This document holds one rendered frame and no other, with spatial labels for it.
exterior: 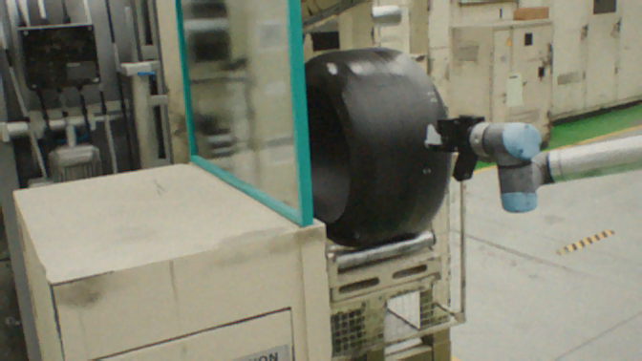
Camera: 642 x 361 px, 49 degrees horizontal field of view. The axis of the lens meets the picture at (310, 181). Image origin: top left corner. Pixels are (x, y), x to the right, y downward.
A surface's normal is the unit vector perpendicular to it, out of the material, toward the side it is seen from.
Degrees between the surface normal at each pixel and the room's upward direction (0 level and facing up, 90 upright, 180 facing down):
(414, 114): 64
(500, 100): 90
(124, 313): 90
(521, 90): 89
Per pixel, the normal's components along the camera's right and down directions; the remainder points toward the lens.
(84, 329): 0.45, 0.21
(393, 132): 0.41, -0.11
